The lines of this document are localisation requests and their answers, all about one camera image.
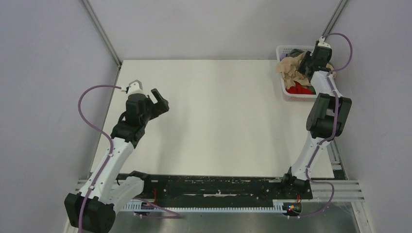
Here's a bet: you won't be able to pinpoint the white plastic laundry basket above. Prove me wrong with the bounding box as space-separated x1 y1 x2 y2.
275 45 316 101

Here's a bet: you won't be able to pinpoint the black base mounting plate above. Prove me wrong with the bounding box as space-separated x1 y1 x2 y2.
116 171 313 208

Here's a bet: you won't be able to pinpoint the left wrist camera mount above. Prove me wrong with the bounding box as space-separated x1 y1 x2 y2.
120 80 144 95

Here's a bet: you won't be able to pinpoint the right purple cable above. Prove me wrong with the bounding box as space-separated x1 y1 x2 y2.
286 32 353 219

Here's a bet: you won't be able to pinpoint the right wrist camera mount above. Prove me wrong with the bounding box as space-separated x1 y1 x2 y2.
317 36 331 49

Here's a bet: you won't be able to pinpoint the aluminium frame rails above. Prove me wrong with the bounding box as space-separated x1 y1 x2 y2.
75 138 366 203

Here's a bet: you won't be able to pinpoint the beige t-shirt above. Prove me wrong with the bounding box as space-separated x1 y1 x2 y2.
277 52 337 89

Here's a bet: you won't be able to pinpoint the red t-shirt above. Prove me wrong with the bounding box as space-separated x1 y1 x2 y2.
286 81 315 95

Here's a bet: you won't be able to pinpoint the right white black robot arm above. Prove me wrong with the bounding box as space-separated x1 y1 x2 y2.
280 45 352 198

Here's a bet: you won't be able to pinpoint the white slotted cable duct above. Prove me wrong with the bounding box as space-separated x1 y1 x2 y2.
120 200 287 214

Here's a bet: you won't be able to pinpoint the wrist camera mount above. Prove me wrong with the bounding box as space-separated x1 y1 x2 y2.
317 36 331 49
120 80 144 95

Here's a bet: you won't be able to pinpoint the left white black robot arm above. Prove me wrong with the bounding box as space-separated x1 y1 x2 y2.
64 88 170 233

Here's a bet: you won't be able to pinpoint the grey-green t-shirt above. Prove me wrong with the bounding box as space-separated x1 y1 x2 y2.
286 49 312 58

